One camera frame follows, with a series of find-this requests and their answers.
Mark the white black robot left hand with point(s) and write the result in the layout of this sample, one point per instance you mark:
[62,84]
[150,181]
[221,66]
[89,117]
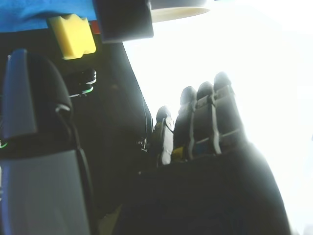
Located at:
[207,191]

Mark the yellow green sponge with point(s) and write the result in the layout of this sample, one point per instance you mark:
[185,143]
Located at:
[73,36]

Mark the white rectangular box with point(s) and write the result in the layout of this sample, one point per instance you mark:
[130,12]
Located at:
[124,19]

